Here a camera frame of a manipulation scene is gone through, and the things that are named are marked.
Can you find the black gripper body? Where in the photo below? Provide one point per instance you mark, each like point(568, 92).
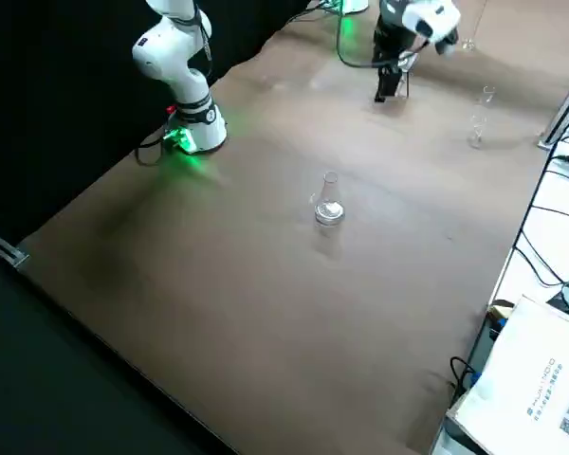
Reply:
point(390, 38)

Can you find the clear glass graduated cylinder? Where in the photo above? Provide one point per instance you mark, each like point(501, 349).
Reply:
point(468, 44)

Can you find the clear glass conical flask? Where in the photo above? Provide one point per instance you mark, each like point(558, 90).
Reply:
point(329, 204)

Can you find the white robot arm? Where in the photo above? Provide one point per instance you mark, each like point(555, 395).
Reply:
point(351, 4)
point(194, 85)

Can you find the small clear glass beaker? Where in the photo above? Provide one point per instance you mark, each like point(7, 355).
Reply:
point(488, 95)
point(477, 127)

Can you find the aluminium frame post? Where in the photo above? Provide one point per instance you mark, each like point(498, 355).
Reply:
point(5, 246)
point(564, 109)

